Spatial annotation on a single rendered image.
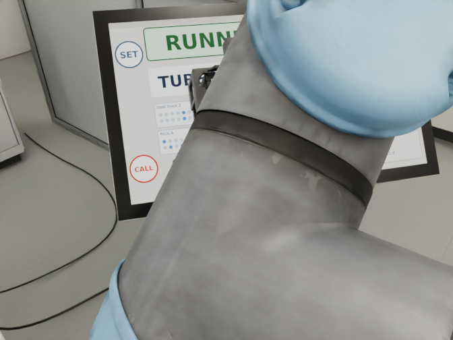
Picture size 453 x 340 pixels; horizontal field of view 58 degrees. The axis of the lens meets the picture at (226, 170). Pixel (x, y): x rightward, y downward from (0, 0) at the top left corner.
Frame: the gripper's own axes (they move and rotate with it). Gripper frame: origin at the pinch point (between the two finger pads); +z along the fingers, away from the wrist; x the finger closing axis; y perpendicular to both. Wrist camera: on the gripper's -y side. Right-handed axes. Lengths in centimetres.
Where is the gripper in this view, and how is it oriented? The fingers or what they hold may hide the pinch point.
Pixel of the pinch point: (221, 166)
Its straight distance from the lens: 46.2
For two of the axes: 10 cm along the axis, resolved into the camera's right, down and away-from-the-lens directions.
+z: -1.6, 0.8, 9.8
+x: -9.8, 1.3, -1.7
